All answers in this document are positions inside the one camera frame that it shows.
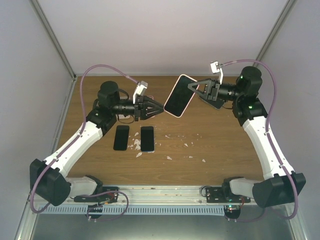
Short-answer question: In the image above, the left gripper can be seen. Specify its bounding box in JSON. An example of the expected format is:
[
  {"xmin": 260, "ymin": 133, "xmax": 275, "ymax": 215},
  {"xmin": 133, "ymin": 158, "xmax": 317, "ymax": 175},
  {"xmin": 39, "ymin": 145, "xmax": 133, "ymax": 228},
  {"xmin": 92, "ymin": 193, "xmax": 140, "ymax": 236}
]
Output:
[{"xmin": 112, "ymin": 95, "xmax": 164, "ymax": 122}]

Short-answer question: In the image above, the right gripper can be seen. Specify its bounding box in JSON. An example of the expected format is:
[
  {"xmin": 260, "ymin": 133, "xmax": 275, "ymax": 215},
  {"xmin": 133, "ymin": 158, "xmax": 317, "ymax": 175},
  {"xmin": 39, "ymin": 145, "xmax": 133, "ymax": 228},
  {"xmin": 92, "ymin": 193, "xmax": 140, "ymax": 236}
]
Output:
[{"xmin": 187, "ymin": 78, "xmax": 243, "ymax": 103}]

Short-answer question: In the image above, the blue phone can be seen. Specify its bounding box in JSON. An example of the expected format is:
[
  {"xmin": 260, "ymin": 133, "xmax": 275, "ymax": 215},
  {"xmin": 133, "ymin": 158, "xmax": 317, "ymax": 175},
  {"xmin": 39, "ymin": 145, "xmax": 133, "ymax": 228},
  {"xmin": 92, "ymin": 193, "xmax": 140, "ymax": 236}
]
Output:
[{"xmin": 140, "ymin": 126, "xmax": 155, "ymax": 152}]

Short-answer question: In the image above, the cream cased phone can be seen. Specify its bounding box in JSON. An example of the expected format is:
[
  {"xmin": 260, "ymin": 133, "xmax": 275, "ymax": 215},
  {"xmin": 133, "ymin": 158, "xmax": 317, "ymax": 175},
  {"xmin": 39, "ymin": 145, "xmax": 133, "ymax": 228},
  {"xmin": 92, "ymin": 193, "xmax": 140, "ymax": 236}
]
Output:
[{"xmin": 163, "ymin": 74, "xmax": 197, "ymax": 118}]

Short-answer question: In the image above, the bare black phone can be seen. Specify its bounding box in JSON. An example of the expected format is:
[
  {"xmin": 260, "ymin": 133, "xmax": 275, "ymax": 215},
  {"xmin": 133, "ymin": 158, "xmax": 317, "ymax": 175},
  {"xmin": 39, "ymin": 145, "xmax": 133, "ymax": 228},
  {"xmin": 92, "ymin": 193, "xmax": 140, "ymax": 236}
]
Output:
[{"xmin": 199, "ymin": 97, "xmax": 225, "ymax": 110}]

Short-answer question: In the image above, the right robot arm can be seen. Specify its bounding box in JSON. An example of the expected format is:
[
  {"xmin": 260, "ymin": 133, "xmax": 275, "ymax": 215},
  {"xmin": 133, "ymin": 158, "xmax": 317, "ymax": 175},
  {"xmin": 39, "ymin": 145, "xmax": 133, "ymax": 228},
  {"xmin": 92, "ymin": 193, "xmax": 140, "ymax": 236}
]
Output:
[{"xmin": 188, "ymin": 66, "xmax": 306, "ymax": 208}]

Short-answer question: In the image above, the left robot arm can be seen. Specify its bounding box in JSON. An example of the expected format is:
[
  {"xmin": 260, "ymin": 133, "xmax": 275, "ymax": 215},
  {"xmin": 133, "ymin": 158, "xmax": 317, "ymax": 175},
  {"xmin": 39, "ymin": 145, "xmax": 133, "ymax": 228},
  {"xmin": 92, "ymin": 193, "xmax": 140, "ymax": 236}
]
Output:
[{"xmin": 29, "ymin": 81, "xmax": 164, "ymax": 206}]

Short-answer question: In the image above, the white debris pile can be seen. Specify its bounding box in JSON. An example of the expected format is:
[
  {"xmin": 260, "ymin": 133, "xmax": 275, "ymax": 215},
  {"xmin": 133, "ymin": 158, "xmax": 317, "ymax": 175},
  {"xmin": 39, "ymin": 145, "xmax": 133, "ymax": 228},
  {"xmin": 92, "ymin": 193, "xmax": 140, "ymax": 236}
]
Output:
[{"xmin": 127, "ymin": 132, "xmax": 155, "ymax": 158}]

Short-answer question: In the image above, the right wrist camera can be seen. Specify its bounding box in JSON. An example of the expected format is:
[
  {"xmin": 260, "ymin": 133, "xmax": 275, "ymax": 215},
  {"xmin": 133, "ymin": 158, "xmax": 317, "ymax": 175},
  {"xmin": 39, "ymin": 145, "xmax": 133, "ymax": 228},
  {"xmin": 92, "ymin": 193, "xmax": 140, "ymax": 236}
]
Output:
[{"xmin": 210, "ymin": 61, "xmax": 224, "ymax": 84}]

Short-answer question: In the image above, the aluminium front rail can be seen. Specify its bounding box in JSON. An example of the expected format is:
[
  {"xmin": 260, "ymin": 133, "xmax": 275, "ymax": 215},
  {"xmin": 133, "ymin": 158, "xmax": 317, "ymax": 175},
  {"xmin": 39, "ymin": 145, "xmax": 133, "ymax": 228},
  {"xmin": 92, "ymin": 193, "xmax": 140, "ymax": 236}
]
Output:
[{"xmin": 27, "ymin": 184, "xmax": 298, "ymax": 207}]

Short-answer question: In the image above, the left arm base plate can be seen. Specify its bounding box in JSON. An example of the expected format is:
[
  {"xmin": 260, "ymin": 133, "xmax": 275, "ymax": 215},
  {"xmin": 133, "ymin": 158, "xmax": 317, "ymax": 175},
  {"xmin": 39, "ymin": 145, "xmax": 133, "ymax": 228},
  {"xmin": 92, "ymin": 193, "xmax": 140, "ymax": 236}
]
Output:
[{"xmin": 72, "ymin": 186, "xmax": 119, "ymax": 204}]

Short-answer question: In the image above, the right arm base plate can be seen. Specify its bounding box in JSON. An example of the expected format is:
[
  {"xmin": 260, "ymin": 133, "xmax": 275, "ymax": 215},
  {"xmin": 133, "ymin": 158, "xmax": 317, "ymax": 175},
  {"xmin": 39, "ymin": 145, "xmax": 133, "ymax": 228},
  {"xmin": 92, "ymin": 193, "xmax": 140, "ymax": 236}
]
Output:
[{"xmin": 199, "ymin": 185, "xmax": 251, "ymax": 205}]

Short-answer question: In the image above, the slotted cable duct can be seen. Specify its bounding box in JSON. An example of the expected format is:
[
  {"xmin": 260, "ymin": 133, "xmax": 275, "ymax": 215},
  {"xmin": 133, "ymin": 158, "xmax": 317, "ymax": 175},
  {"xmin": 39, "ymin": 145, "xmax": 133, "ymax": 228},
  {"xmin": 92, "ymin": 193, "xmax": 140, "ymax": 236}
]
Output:
[{"xmin": 43, "ymin": 204, "xmax": 225, "ymax": 216}]

